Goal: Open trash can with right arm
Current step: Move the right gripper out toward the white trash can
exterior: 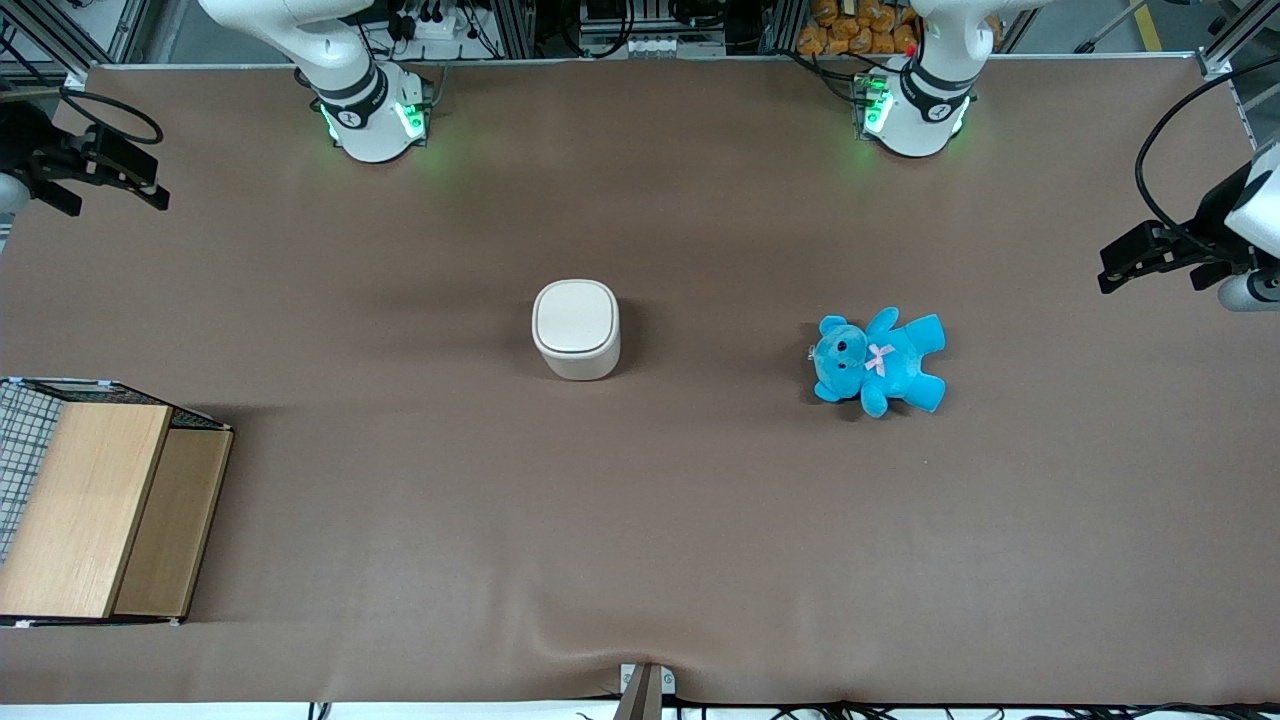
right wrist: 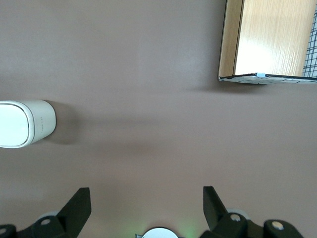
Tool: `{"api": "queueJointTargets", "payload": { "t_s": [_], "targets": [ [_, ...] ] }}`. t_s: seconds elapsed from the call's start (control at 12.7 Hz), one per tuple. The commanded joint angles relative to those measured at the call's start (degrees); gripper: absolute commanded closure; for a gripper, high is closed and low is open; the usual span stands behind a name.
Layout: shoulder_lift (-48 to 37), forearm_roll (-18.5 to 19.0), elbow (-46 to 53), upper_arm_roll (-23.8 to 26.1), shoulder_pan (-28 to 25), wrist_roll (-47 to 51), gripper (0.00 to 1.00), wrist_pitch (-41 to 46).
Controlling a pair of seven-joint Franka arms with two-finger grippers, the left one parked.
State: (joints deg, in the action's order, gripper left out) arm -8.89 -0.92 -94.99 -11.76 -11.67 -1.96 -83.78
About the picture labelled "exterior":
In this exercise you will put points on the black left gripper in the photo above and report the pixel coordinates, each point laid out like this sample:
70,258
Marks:
1207,223

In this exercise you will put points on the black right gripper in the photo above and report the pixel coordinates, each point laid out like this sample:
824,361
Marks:
22,142

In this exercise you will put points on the white lidded trash can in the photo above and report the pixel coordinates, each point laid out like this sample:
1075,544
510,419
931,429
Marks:
576,330

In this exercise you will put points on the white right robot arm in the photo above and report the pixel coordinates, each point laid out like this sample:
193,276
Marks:
370,110

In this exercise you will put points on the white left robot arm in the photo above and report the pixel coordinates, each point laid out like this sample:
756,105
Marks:
925,100

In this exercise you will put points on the blue teddy bear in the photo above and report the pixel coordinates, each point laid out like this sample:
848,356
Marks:
880,360

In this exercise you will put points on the wooden shelf box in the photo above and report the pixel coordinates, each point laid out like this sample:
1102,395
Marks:
90,510

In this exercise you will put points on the bag of orange snacks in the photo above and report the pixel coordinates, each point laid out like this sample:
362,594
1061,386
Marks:
855,28

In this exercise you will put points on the white power strip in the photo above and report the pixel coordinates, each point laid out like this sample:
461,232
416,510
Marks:
650,46

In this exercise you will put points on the brown table mat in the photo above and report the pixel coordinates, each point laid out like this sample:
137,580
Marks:
640,520

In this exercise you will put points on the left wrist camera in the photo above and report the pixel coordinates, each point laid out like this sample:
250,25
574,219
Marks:
1135,243

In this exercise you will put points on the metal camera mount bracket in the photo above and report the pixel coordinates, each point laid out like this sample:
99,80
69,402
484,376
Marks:
643,690

